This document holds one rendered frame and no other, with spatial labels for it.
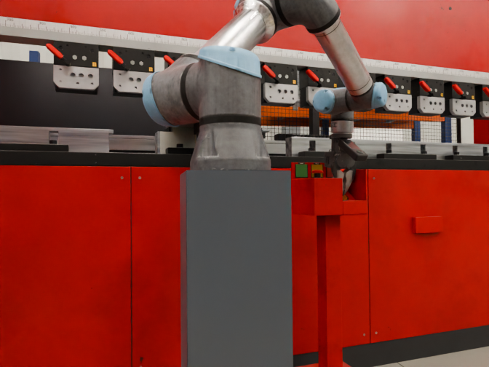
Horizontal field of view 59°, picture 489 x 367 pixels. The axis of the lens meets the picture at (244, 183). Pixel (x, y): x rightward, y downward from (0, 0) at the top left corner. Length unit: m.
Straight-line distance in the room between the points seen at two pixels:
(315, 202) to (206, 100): 0.70
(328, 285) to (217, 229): 0.84
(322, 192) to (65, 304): 0.91
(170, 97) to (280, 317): 0.45
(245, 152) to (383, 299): 1.36
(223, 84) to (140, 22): 1.03
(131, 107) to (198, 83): 1.44
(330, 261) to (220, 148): 0.84
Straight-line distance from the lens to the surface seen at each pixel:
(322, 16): 1.17
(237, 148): 0.75
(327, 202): 1.43
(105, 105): 2.23
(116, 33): 1.75
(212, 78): 0.80
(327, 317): 1.54
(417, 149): 2.24
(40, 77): 2.26
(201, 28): 1.82
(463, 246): 2.27
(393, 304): 2.04
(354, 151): 1.46
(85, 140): 1.67
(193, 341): 0.76
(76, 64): 1.71
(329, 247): 1.50
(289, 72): 1.91
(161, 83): 0.90
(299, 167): 1.55
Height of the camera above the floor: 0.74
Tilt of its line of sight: 1 degrees up
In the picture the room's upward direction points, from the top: 1 degrees counter-clockwise
